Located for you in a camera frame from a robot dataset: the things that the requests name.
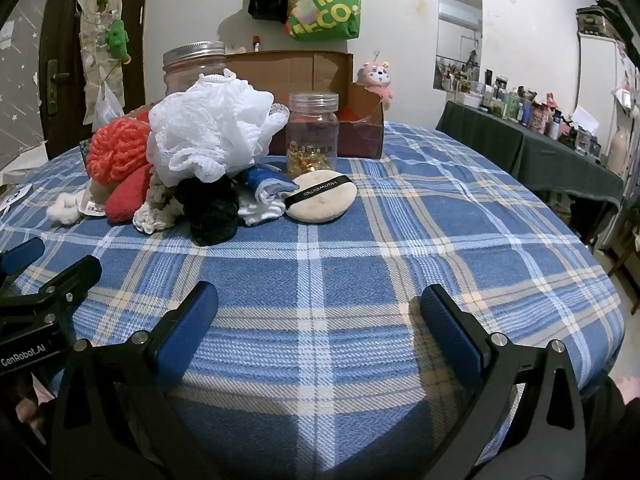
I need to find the blue plaid blanket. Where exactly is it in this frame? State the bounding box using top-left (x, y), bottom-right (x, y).
top-left (0, 120), bottom-right (626, 480)

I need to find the black and white oval object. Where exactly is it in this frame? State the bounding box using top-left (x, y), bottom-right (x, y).
top-left (285, 172), bottom-right (358, 223)

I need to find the cardboard box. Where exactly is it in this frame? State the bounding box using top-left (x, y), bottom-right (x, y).
top-left (220, 50), bottom-right (388, 161)

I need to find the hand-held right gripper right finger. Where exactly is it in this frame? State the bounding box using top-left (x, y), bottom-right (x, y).
top-left (417, 284), bottom-right (586, 480)

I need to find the pink plush keychain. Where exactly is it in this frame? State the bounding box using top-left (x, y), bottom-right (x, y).
top-left (356, 57), bottom-right (396, 111)

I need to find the small clear plastic jar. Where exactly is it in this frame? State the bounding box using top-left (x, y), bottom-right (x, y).
top-left (286, 91), bottom-right (341, 177)

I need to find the white mesh bath loofah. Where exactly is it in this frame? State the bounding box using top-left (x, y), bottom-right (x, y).
top-left (146, 72), bottom-right (291, 186)

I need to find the green tote bag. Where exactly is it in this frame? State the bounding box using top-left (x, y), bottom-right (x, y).
top-left (286, 0), bottom-right (362, 42)

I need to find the black fuzzy scrunchie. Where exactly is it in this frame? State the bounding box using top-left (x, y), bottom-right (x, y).
top-left (175, 176), bottom-right (241, 247)

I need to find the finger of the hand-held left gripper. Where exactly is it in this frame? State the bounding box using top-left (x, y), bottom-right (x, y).
top-left (0, 255), bottom-right (103, 328)
top-left (0, 237), bottom-right (46, 286)

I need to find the red fuzzy pouch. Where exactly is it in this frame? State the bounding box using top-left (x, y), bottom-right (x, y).
top-left (105, 164), bottom-right (153, 224)

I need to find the white plastic bag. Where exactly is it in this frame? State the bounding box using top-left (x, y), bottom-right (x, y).
top-left (92, 82), bottom-right (126, 128)

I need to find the large jar with metal lid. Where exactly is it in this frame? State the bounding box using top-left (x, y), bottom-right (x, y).
top-left (162, 41), bottom-right (228, 98)

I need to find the green plush toy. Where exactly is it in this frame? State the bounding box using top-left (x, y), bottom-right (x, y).
top-left (105, 19), bottom-right (133, 63)

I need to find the table with green cloth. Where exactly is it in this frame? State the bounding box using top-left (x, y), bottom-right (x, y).
top-left (435, 101), bottom-right (626, 221)

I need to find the white translucent packet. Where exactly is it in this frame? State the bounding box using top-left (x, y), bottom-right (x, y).
top-left (82, 180), bottom-right (118, 217)

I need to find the white paper card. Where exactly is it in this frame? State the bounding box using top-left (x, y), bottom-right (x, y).
top-left (570, 105), bottom-right (601, 133)

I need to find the wall mirror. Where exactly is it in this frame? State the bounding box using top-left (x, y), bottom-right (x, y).
top-left (434, 0), bottom-right (485, 93)

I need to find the hanging fabric organizer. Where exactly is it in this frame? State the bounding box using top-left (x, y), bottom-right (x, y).
top-left (75, 0), bottom-right (126, 128)

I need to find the white cloth roll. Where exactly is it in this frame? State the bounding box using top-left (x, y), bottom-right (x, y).
top-left (237, 192), bottom-right (288, 228)

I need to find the blue cloth roll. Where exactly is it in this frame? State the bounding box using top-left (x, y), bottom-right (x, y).
top-left (235, 165), bottom-right (299, 201)

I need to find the red knitted scrubber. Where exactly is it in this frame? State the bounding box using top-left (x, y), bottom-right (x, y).
top-left (86, 115), bottom-right (153, 186)

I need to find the white fluffy star clip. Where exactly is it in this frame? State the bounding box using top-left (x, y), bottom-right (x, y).
top-left (46, 192), bottom-right (88, 225)

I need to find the row of bottles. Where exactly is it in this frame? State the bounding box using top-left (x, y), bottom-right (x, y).
top-left (447, 67), bottom-right (606, 156)

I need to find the dark wooden door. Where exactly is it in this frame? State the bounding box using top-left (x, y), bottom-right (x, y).
top-left (37, 0), bottom-right (151, 141)

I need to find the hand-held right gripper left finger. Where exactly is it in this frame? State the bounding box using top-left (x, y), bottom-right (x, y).
top-left (50, 281), bottom-right (219, 480)

